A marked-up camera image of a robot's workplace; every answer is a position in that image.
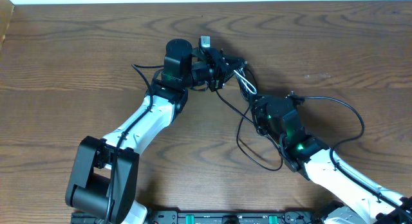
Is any white cable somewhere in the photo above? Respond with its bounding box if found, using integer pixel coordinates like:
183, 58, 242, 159
234, 68, 258, 96

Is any thin black cable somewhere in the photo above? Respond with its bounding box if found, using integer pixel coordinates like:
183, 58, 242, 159
214, 88, 284, 172

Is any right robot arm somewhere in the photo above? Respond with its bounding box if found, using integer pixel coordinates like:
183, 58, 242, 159
248, 93, 411, 223

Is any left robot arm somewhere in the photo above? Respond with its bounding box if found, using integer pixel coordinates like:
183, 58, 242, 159
65, 36, 247, 223

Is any cardboard panel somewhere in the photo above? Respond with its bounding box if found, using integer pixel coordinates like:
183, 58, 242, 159
0, 0, 15, 46

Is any left camera cable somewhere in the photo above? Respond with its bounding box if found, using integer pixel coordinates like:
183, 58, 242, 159
102, 64, 165, 224

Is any camera cable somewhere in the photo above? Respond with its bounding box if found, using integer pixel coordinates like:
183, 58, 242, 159
102, 64, 165, 224
288, 91, 412, 215

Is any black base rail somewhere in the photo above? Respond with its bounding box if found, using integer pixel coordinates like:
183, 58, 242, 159
70, 210, 323, 224

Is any right camera cable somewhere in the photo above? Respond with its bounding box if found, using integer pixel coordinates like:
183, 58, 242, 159
288, 91, 412, 215

